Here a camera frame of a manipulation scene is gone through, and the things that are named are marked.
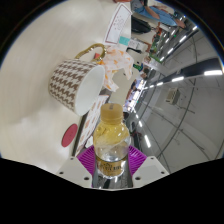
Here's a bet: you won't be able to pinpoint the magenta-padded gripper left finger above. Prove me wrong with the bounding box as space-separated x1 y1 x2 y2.
54 144 98 189

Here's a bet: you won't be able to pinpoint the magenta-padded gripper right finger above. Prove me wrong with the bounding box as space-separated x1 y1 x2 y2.
127 144 171 189

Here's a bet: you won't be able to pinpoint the clear tea bottle yellow cap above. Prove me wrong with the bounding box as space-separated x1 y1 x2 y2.
92 102 132 189

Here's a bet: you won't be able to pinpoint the flat round red coaster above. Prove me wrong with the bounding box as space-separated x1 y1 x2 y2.
61 123 79 148

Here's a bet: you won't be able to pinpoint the printed paper tray liner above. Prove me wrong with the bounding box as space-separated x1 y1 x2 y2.
78 94 111 148

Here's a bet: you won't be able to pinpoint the ceiling air conditioner unit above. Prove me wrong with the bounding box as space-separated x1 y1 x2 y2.
165 88 181 104

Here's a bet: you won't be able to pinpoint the ceiling strip lights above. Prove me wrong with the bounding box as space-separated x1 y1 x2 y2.
133 9 224 149

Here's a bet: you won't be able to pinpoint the small teal bottle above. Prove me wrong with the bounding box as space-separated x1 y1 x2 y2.
118 35 130 46

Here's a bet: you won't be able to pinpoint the black backpack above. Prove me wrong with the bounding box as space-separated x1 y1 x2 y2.
130 15 156 34

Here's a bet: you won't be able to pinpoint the white card red border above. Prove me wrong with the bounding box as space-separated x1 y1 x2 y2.
103 2 133 46

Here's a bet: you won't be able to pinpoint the person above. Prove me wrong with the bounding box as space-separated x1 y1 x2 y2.
131 0 188 29

